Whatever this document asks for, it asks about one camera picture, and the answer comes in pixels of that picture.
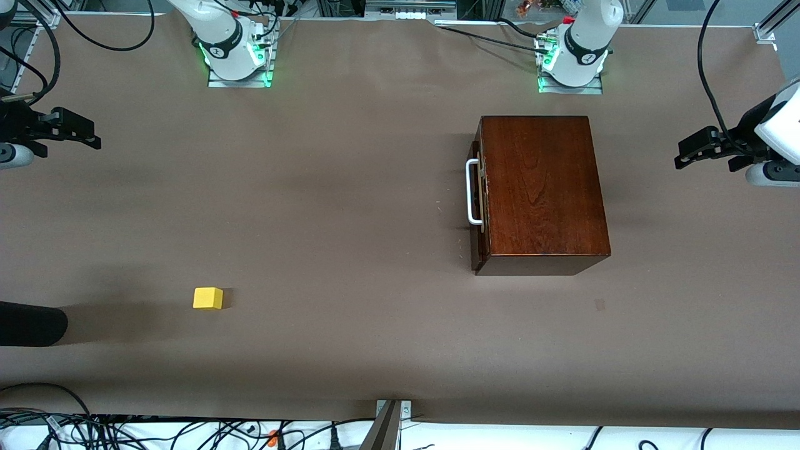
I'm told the yellow block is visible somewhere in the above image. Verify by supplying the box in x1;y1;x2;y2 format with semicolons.
192;287;224;310

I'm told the wooden drawer with white handle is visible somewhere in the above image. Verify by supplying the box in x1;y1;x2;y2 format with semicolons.
466;119;491;271

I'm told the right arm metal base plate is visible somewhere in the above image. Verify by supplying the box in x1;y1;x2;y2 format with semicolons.
207;25;276;89

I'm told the black base power cable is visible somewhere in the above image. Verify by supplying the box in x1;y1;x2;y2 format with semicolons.
434;19;546;54

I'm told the aluminium frame corner bracket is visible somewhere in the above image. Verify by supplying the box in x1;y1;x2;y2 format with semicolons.
753;0;800;44

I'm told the black padded cylinder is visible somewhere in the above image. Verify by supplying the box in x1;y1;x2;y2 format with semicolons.
0;301;68;348

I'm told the grey metal camera post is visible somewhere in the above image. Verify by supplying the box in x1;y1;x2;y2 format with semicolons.
359;399;413;450

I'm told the dark brown wooden cabinet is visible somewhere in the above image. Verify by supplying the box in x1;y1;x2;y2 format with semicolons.
473;115;612;277

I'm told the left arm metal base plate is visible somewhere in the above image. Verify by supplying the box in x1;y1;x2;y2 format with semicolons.
536;31;604;96

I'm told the black arched floor cable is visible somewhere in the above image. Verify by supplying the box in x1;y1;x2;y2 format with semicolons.
0;382;94;419

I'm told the aluminium frame rail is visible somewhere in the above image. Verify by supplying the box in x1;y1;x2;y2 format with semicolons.
0;9;61;94

